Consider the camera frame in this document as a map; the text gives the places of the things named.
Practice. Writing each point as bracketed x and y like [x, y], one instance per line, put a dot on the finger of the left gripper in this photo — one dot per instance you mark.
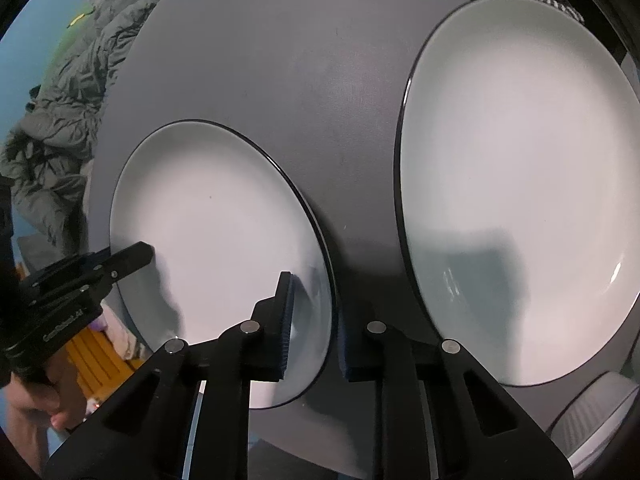
[128, 260]

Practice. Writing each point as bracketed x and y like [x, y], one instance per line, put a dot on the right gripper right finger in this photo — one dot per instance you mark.
[360, 339]

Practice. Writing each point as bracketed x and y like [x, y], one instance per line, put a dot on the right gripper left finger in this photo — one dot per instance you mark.
[270, 344]

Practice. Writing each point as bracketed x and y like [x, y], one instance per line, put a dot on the small white plate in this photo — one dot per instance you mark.
[224, 222]

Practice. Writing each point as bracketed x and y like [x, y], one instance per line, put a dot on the white bowl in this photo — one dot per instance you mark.
[589, 423]

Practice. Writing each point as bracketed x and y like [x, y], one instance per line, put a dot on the large white plate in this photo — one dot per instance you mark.
[518, 170]

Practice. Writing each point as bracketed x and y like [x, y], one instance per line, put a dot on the person left hand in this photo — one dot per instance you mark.
[31, 409]

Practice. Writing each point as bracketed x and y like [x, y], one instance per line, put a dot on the grey quilted comforter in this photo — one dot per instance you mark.
[46, 152]

